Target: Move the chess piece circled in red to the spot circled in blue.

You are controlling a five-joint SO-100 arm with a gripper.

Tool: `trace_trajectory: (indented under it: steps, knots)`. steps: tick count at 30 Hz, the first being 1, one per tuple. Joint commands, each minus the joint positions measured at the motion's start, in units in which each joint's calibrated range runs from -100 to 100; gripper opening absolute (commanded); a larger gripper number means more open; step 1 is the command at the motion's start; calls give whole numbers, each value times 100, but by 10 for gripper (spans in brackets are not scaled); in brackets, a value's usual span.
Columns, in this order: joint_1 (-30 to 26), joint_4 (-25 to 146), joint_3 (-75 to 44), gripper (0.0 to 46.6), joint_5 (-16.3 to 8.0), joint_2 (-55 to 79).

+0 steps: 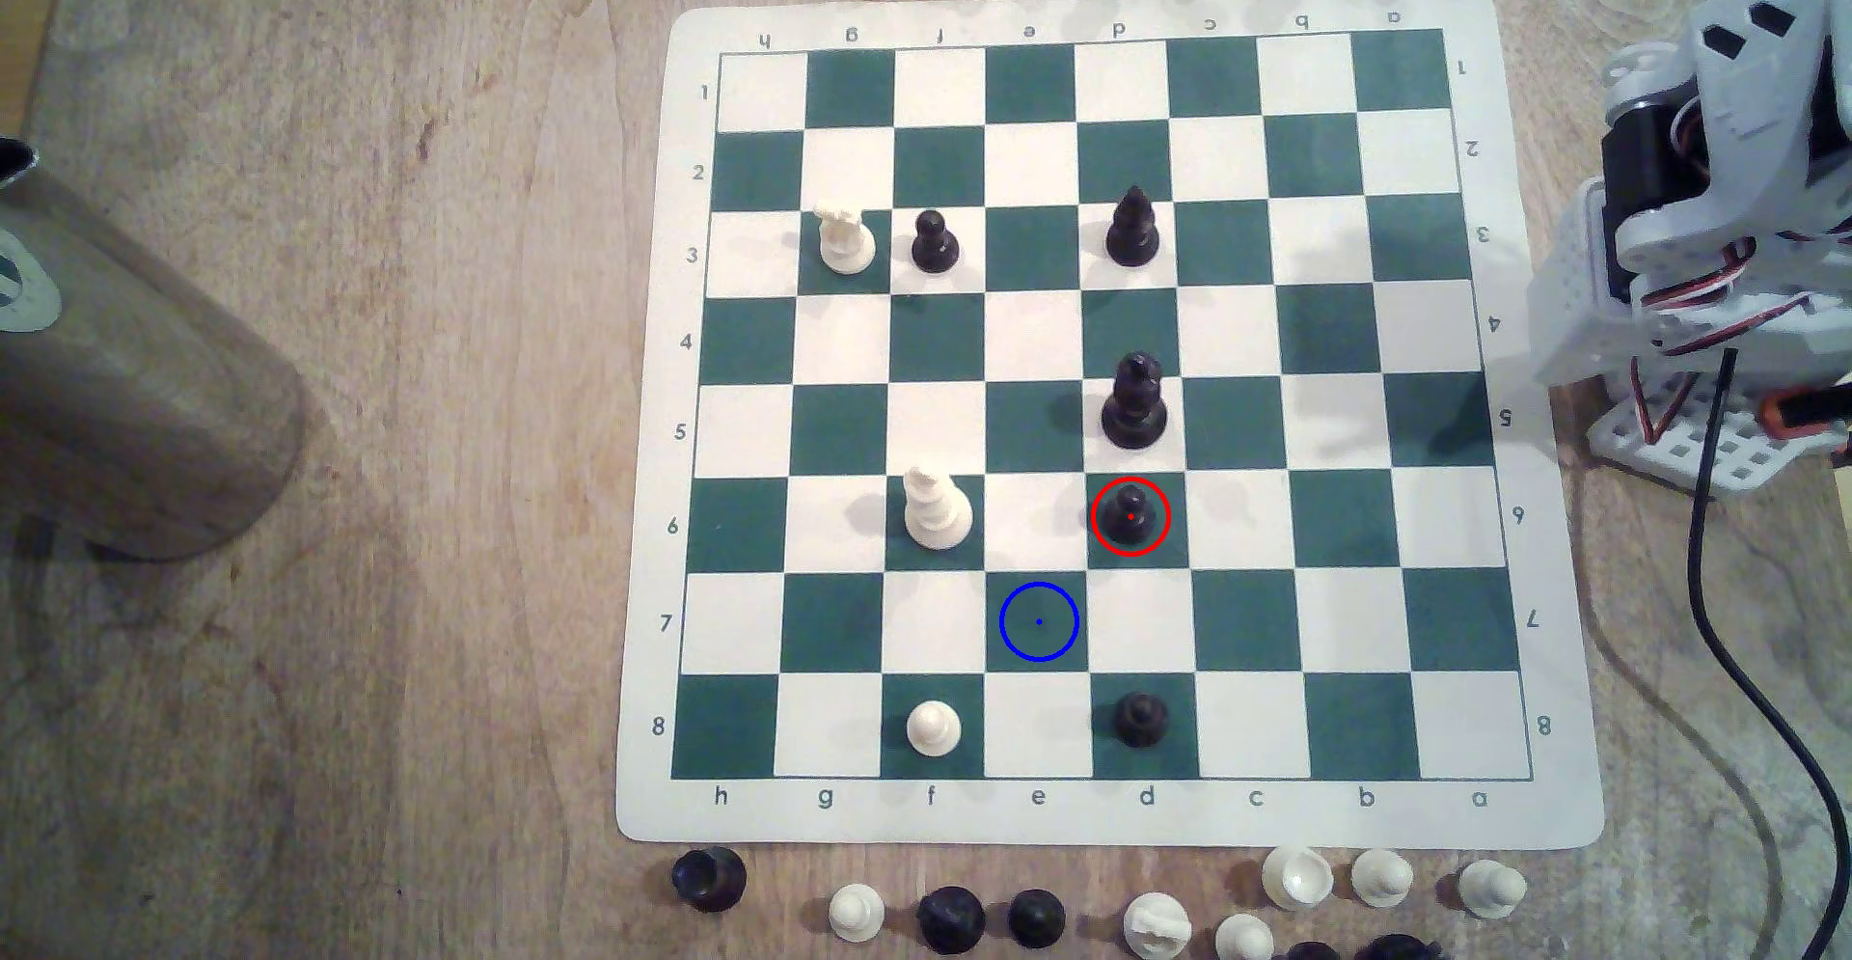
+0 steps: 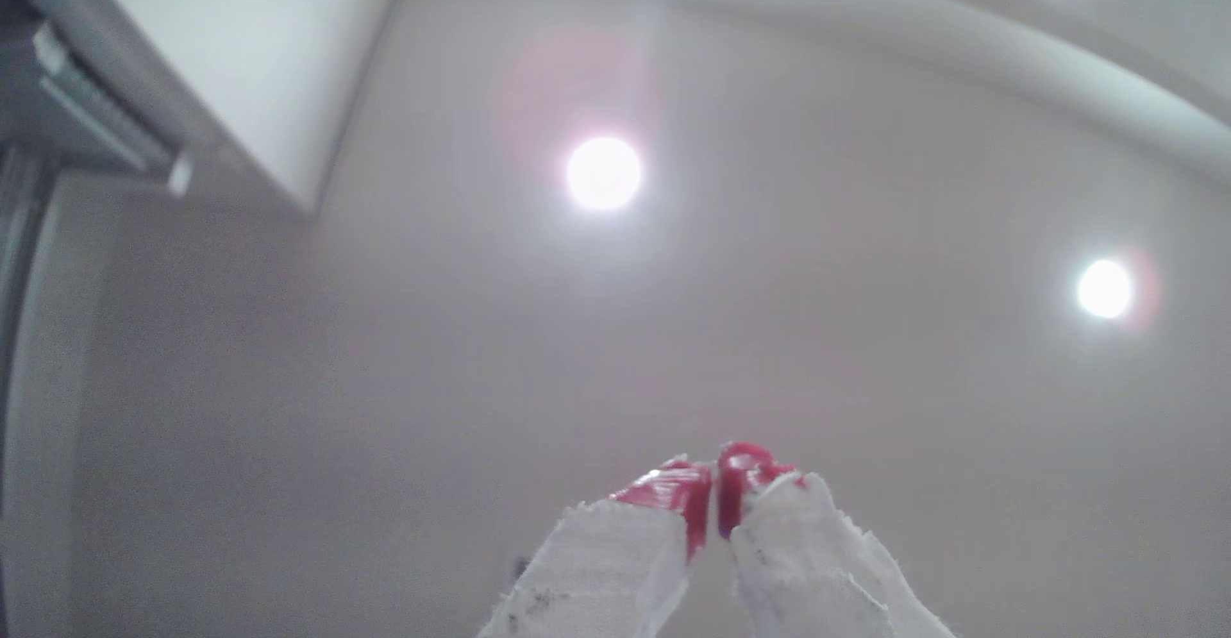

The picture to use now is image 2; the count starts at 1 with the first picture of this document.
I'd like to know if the round ceiling light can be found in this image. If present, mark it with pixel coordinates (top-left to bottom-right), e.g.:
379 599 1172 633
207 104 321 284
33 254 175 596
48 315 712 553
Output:
1076 258 1135 321
565 136 644 213

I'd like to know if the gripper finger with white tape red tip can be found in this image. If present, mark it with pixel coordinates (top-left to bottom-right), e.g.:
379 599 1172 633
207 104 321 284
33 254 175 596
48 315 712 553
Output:
716 442 955 638
478 455 714 638

